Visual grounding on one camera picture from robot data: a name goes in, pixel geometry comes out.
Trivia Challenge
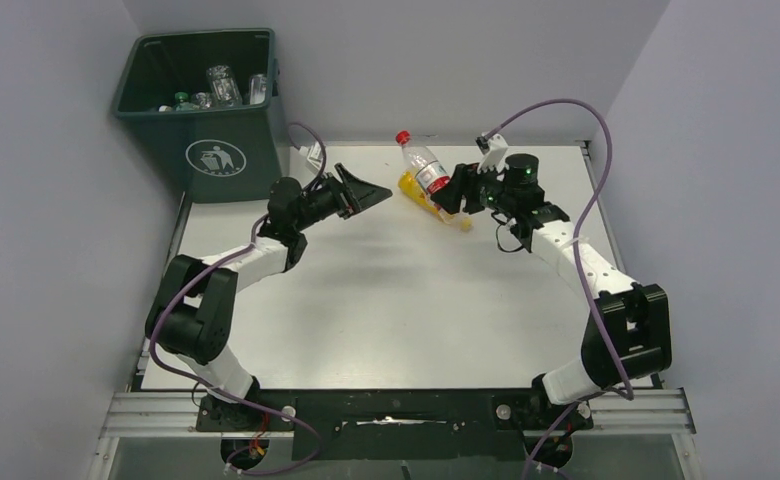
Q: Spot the red label bottle red cap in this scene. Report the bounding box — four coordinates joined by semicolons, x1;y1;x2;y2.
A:
395;130;450;195

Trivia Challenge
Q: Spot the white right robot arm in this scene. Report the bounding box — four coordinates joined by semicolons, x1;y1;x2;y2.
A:
428;153;672;427

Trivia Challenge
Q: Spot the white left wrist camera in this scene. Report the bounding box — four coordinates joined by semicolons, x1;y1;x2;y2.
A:
299;142;325;173

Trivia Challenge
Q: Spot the clear unlabelled bottle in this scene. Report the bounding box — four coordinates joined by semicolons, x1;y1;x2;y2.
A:
206;65;243;107

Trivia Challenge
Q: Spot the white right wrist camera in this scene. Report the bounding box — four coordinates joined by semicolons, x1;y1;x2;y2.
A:
476;134;509;174

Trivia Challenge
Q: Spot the dark green trash bin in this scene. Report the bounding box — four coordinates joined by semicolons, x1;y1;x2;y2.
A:
112;28;289;203

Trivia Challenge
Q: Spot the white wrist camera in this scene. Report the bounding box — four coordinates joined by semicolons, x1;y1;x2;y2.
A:
476;134;509;174
299;142;325;173

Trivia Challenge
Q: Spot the yellow juice bottle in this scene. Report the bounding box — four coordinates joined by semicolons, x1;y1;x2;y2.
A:
397;170;474;232

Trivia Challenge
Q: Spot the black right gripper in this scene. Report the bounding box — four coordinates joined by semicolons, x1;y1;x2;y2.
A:
433;159;516;215

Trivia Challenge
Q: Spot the aluminium frame rail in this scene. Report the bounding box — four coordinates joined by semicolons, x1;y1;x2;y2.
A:
88;388;705;479

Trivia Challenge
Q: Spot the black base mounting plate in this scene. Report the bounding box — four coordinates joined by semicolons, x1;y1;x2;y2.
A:
195;387;594;465

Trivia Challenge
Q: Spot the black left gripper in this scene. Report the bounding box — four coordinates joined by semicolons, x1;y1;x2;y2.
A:
293;164;391;232

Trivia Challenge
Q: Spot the green tinted bottle white cap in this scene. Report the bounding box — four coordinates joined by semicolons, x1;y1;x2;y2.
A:
156;91;200;112

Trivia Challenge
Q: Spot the blue label crushed bottle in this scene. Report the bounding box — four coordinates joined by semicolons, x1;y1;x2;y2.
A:
191;92;216;110

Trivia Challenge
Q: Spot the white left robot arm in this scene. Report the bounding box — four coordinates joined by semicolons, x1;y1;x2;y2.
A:
145;164;392;404

